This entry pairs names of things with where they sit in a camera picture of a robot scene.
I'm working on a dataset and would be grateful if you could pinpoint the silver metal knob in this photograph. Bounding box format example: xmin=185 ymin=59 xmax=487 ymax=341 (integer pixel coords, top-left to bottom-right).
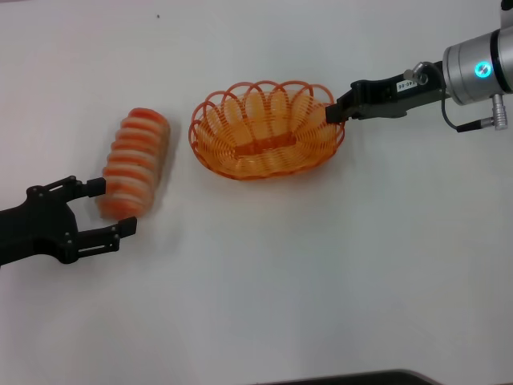
xmin=403 ymin=61 xmax=429 ymax=86

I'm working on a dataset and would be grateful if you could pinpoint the black cable with silver plug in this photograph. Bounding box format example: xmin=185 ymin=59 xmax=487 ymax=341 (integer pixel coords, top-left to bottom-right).
xmin=440 ymin=92 xmax=511 ymax=134

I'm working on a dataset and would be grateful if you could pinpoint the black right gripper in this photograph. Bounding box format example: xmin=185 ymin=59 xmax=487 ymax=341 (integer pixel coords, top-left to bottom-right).
xmin=325 ymin=60 xmax=452 ymax=124

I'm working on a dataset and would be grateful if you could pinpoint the orange striped bread loaf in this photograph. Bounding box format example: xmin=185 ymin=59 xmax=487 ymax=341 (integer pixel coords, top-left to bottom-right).
xmin=95 ymin=107 xmax=172 ymax=220

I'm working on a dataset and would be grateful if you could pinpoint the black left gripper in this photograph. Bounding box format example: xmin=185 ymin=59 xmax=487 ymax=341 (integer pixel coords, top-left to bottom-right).
xmin=0 ymin=174 xmax=139 ymax=267

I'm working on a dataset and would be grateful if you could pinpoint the orange woven plastic basket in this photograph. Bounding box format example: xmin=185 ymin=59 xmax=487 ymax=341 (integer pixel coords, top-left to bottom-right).
xmin=188 ymin=79 xmax=345 ymax=181

